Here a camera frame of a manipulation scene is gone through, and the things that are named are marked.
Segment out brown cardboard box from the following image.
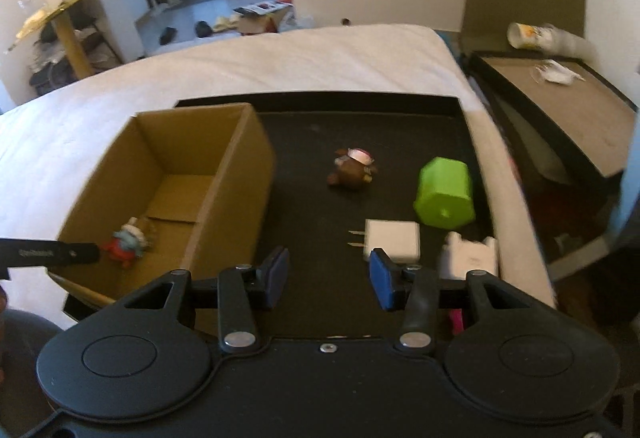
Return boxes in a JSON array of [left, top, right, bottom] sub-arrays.
[[47, 102, 277, 306]]

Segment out round yellow table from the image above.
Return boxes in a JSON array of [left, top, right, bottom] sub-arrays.
[[5, 0, 119, 80]]

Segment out green plastic cup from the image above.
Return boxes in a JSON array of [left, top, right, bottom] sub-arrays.
[[413, 157, 476, 227]]

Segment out yellow print paper cup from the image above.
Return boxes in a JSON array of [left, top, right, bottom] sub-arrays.
[[506, 22, 557, 52]]

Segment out white bed mattress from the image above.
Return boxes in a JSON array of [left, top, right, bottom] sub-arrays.
[[0, 23, 557, 334]]

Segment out black chair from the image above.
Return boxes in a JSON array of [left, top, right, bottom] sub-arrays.
[[29, 16, 123, 96]]

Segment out white charger plug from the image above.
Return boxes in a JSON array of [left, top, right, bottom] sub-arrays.
[[347, 219, 421, 265]]

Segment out white crumpled wrapper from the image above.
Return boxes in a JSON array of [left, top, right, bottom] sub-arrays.
[[532, 60, 587, 86]]

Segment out black tray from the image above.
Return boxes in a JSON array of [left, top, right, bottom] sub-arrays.
[[65, 92, 506, 341]]

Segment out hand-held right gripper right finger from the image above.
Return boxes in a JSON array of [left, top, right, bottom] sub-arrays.
[[369, 247, 546, 354]]

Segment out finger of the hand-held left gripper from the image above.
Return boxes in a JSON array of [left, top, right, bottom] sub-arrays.
[[0, 238, 101, 270]]

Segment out open cardboard floor box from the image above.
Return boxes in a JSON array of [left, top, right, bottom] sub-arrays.
[[233, 1, 294, 36]]

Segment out brown bear figurine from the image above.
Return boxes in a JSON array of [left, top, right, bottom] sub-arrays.
[[327, 147, 378, 190]]

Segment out white toy figurine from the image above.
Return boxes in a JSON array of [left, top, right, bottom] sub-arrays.
[[436, 231, 500, 280]]

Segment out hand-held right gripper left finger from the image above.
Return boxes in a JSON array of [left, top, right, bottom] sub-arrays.
[[117, 245, 291, 354]]

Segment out red and white figurine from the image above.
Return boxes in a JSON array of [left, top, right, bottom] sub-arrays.
[[101, 217, 153, 269]]

